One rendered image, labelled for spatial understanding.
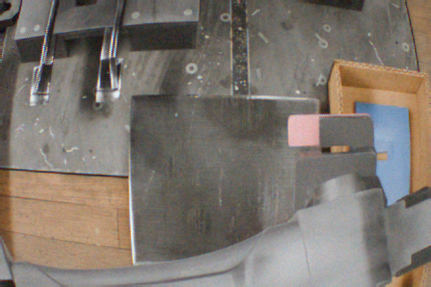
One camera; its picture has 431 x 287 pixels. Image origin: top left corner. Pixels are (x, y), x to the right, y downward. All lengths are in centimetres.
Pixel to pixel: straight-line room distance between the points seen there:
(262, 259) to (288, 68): 51
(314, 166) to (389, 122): 31
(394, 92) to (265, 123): 16
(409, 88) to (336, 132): 31
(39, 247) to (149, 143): 17
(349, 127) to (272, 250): 21
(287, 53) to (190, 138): 13
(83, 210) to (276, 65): 23
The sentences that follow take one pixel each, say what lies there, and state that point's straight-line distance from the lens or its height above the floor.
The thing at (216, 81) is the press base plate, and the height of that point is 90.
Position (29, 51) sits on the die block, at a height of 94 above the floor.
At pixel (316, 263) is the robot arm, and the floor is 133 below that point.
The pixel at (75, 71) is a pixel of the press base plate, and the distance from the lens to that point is 107.
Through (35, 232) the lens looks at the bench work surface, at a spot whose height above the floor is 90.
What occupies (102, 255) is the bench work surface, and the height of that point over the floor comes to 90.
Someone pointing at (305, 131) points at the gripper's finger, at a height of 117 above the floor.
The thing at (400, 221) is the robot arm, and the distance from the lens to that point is 66.
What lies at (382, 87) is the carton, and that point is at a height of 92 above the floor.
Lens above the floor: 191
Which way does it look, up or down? 75 degrees down
